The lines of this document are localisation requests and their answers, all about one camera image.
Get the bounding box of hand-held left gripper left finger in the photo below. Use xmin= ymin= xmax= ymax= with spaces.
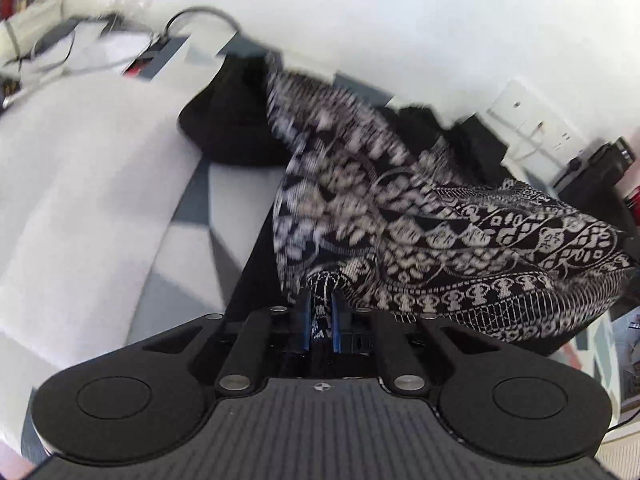
xmin=145 ymin=290 xmax=312 ymax=393

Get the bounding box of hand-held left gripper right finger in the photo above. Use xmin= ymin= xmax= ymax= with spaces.
xmin=330 ymin=291 xmax=503 ymax=395

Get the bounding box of black white patterned sweater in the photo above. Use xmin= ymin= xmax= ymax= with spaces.
xmin=177 ymin=52 xmax=636 ymax=356

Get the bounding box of geometric printed bed sheet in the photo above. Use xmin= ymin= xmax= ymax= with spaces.
xmin=125 ymin=30 xmax=640 ymax=401

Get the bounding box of white quilt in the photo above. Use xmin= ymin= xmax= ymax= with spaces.
xmin=0 ymin=67 xmax=211 ymax=361

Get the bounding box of white power strip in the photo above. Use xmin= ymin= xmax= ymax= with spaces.
xmin=122 ymin=34 xmax=193 ymax=81

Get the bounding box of black device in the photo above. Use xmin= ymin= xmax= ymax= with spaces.
xmin=554 ymin=137 xmax=636 ymax=201

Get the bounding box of clear cosmetics organizer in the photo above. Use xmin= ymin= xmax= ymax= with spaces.
xmin=0 ymin=0 xmax=196 ymax=111

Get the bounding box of white cable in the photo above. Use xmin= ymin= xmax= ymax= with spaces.
xmin=515 ymin=120 xmax=546 ymax=161

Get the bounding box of white wall switch plate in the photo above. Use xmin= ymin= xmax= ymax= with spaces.
xmin=487 ymin=79 xmax=548 ymax=128

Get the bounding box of black cable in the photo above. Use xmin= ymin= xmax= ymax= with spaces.
xmin=164 ymin=6 xmax=243 ymax=41

